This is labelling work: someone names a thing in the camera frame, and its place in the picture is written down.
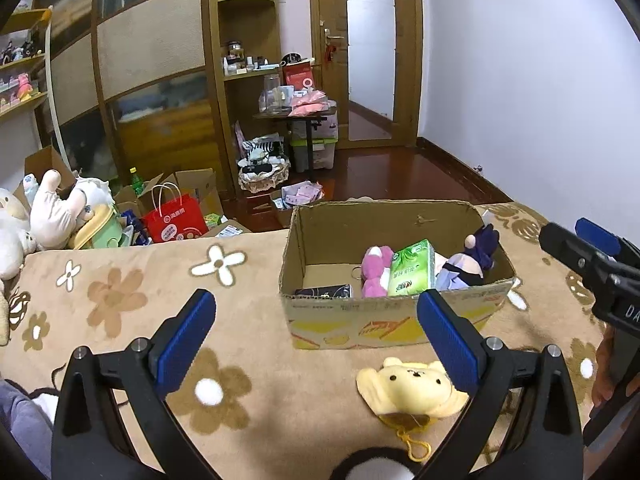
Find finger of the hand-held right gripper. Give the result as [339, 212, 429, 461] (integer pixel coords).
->
[539, 222, 621, 286]
[575, 217, 640, 273]

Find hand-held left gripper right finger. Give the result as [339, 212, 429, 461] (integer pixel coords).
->
[410, 289, 585, 480]

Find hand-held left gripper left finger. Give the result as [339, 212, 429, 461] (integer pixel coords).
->
[51, 289, 221, 480]

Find yellow bear plush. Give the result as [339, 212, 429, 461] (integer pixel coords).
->
[356, 357, 471, 462]

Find green tissue pack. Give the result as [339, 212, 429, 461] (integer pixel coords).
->
[387, 239, 437, 297]

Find purple-haired doll plush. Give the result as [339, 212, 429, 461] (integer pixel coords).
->
[434, 223, 501, 292]

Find pink bear plush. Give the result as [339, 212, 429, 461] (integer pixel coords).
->
[361, 245, 396, 298]

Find black tissue packet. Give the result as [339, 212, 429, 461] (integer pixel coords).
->
[295, 284, 354, 299]

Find person's right hand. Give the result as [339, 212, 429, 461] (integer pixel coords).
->
[590, 327, 619, 408]

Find beige floral blanket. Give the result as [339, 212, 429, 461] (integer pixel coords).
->
[0, 202, 608, 480]

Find red paper bag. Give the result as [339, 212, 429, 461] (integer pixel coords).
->
[141, 184, 208, 243]

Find black and white plush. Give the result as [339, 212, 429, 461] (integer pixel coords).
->
[332, 447, 416, 480]

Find open cardboard floor box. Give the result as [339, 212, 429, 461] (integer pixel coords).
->
[114, 169, 251, 238]

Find white-haired doll plush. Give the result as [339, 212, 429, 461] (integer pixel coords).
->
[75, 177, 117, 221]

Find lace-trimmed basket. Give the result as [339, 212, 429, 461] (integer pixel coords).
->
[238, 157, 292, 193]

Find small cardboard box with papers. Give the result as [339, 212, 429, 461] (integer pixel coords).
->
[270, 181, 325, 213]

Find white pink-footed plush doll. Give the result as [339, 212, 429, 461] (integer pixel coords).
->
[30, 170, 87, 251]

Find person's purple-clad leg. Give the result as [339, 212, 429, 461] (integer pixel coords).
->
[0, 382, 53, 478]

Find zebra striped plush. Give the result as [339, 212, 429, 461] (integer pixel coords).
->
[242, 136, 283, 163]

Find cardboard box behind plushes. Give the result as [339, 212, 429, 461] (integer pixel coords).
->
[12, 146, 78, 196]

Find clear storage bin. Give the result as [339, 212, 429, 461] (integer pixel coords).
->
[291, 120, 340, 173]

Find small side table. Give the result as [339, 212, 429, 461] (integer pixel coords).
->
[254, 107, 338, 171]

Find clear plastic containers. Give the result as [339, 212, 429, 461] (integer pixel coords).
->
[258, 74, 296, 113]

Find pink packages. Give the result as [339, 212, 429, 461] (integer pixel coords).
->
[290, 89, 332, 117]

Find red box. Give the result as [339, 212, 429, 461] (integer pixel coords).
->
[282, 62, 317, 91]

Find wooden display shelf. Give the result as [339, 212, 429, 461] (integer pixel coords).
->
[0, 7, 53, 118]

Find wooden wardrobe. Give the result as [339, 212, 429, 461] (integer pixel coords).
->
[32, 0, 236, 196]

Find row of small figurines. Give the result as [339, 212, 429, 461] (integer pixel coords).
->
[0, 35, 46, 111]

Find wooden corner shelf unit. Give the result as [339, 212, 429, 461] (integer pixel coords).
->
[200, 0, 286, 196]

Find wooden door with glass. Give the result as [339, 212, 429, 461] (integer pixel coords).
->
[309, 0, 423, 150]

